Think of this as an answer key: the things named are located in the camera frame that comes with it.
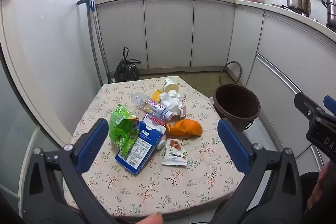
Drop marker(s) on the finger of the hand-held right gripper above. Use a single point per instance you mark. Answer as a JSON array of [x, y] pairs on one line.
[[330, 106], [307, 104]]

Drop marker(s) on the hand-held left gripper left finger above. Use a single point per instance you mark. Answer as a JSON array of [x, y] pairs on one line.
[[90, 146]]

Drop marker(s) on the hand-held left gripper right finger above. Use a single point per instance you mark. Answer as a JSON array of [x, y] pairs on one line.
[[232, 145]]

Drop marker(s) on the green snack bag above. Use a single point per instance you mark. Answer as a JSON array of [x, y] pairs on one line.
[[120, 127]]

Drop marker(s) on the brown plastic waste bin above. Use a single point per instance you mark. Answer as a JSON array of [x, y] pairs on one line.
[[236, 106]]

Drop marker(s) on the blue milk carton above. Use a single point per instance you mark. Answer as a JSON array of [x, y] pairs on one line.
[[139, 150]]

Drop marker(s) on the large white tissue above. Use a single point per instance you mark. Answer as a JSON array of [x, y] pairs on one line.
[[172, 102]]

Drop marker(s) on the yellow wrapper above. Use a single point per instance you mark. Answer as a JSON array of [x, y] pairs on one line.
[[155, 95]]

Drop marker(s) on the person's right hand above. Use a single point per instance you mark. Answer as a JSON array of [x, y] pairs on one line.
[[319, 187]]

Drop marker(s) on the person's left hand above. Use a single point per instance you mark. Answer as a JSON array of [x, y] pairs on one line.
[[150, 218]]

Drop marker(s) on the orange peel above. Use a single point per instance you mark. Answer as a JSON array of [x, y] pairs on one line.
[[186, 128]]

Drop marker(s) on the white nut snack packet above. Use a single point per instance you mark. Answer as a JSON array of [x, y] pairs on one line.
[[175, 153]]

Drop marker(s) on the woven floor mat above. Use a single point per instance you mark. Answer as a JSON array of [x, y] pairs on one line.
[[204, 81]]

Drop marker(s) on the clear plastic bottle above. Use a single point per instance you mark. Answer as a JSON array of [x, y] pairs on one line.
[[151, 106]]

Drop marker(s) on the floral tablecloth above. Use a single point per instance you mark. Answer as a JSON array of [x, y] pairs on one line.
[[157, 187]]

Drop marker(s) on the black garbage bag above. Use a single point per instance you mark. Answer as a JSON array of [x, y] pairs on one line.
[[126, 70]]

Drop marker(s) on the white paper cup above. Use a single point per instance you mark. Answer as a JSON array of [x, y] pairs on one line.
[[170, 85]]

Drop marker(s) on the stainless steel pot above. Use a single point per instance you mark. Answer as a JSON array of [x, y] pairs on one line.
[[330, 7]]

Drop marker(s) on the white kitchen cabinet unit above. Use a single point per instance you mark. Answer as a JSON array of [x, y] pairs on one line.
[[168, 29]]

